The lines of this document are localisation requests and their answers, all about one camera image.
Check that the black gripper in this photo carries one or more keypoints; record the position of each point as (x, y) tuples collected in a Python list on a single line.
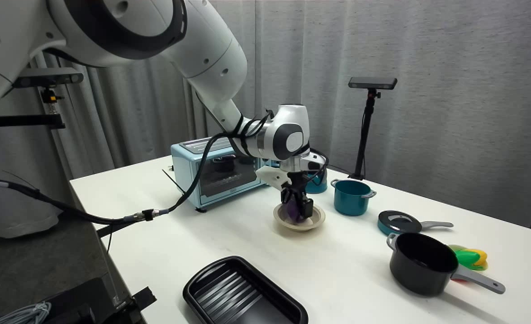
[(295, 193)]

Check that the purple plushy ball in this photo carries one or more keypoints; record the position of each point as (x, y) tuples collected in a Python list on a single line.
[(295, 213)]

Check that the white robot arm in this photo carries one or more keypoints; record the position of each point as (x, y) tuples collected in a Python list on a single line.
[(196, 40)]

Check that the cream bowl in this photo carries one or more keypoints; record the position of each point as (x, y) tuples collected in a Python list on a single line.
[(310, 224)]

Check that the teal toy kettle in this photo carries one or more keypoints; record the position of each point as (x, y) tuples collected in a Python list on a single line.
[(317, 179)]

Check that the teal toy pot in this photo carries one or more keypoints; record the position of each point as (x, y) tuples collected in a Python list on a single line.
[(351, 197)]

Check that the light blue toy oven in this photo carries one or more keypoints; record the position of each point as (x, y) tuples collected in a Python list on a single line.
[(223, 173)]

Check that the small teal frying pan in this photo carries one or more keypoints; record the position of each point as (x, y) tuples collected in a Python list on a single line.
[(391, 222)]

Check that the black baking tray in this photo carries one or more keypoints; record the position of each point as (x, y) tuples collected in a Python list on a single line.
[(230, 290)]

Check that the black saucepan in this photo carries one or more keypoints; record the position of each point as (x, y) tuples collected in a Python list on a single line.
[(425, 265)]

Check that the green yellow plush toy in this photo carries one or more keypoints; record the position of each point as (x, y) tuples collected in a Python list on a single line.
[(470, 258)]

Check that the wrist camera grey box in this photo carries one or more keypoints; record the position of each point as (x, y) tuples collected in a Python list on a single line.
[(272, 177)]

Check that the black camera on stand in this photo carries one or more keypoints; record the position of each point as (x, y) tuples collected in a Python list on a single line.
[(373, 87)]

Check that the left camera on mount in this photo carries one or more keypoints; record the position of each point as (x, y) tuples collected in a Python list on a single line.
[(47, 78)]

